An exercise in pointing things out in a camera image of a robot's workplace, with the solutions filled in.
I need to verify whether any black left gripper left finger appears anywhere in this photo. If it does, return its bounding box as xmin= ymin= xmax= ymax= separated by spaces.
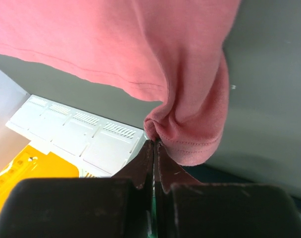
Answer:
xmin=0 ymin=140 xmax=154 ymax=238

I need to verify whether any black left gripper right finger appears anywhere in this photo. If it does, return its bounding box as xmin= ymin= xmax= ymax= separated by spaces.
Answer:
xmin=154 ymin=142 xmax=301 ymax=238

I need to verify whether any pink t shirt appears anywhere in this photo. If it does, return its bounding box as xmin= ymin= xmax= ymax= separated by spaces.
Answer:
xmin=0 ymin=0 xmax=240 ymax=166

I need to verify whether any teal plastic basin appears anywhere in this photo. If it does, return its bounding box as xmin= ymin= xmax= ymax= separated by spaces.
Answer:
xmin=183 ymin=164 xmax=301 ymax=212

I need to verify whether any white perforated file organizer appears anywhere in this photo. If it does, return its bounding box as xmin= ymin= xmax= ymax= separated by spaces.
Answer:
xmin=6 ymin=95 xmax=147 ymax=177

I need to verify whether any orange plastic folder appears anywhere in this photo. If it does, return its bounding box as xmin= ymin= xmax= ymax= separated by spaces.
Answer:
xmin=0 ymin=145 xmax=94 ymax=211

